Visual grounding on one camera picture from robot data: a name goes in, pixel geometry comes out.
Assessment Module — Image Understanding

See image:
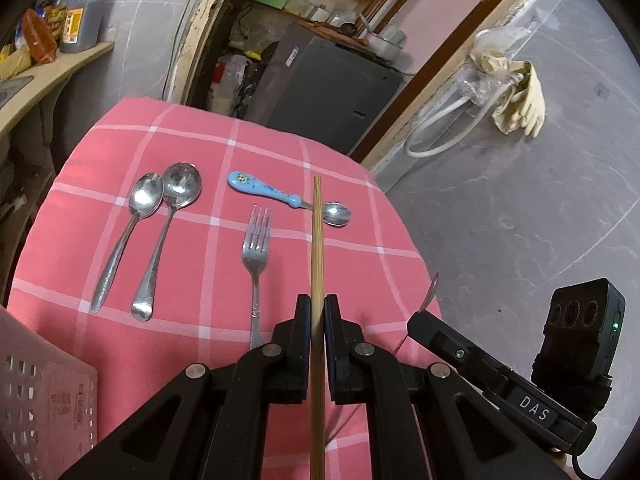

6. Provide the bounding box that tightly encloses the large oil jug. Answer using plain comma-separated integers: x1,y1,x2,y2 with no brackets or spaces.
59,0,112,54

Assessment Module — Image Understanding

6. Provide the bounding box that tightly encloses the wooden chopstick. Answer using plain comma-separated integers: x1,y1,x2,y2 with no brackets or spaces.
310,176,327,480

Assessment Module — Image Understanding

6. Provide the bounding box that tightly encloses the yellow-label sauce bottle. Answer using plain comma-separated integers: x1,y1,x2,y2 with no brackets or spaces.
47,0,72,44

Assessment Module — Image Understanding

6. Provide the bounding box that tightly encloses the wooden cutting board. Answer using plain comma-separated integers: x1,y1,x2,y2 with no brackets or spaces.
300,20,381,54

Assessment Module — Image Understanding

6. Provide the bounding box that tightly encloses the clear hanging plastic bag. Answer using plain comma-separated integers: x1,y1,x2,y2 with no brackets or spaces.
457,27,532,107

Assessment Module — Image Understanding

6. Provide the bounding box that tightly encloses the small steel spoon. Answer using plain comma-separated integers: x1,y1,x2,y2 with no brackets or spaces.
90,172,165,314

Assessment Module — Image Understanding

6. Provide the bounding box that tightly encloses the grey cabinet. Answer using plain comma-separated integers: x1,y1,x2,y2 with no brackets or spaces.
247,22,405,156

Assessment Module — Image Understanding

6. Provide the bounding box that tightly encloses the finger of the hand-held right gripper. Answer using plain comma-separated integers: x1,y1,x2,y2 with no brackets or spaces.
406,310,506,392

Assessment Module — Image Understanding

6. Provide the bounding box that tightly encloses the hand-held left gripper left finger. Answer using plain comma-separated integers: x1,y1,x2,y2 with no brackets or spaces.
60,294,313,480

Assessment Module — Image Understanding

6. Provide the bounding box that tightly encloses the black cable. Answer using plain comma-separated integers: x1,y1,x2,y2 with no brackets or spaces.
570,452,593,480

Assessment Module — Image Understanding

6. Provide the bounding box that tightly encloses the white plastic bag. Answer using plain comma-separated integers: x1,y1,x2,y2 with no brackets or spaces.
207,52,251,116

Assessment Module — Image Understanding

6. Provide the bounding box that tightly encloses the steel table knife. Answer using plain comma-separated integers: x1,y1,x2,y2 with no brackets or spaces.
419,271,442,313

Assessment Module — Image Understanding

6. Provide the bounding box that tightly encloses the beige kitchen counter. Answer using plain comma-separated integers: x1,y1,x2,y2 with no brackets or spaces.
0,41,115,133

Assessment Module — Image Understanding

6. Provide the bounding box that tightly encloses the white perforated utensil basket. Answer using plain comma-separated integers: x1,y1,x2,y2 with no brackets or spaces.
0,305,99,480

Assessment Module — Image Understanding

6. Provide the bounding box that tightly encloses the blue-handled spoon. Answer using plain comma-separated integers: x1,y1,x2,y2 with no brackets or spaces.
227,170,352,227

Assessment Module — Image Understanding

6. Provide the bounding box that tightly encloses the white hose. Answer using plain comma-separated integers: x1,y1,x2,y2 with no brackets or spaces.
403,72,527,159

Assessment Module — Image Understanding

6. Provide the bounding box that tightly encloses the wooden door frame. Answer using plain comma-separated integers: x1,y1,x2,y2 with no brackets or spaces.
162,0,556,171

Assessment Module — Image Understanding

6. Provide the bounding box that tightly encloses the yellow bag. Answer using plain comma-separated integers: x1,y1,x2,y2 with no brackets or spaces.
0,47,34,81

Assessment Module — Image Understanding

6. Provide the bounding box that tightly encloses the steel sink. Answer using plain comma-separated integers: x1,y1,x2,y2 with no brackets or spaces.
0,75,36,111

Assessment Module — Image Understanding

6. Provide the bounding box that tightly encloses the metal pot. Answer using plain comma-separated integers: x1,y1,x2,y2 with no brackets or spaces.
366,25,409,61

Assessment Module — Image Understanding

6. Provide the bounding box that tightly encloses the large steel spoon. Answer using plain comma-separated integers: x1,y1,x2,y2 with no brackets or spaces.
131,161,203,322

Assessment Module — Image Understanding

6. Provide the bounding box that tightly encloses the steel fork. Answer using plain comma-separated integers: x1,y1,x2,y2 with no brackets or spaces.
241,205,273,351

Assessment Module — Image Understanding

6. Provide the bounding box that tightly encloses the orange snack packet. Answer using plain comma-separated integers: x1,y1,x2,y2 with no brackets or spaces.
21,8,59,65

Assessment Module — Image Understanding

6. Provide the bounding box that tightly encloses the pink checked tablecloth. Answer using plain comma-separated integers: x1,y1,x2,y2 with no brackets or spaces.
7,97,443,480

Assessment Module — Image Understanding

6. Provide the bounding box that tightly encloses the pair of cream rubber gloves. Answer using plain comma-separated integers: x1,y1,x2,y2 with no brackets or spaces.
472,30,547,139

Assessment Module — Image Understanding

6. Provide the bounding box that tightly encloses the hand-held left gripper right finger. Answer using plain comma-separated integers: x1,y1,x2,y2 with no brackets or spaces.
324,294,571,480

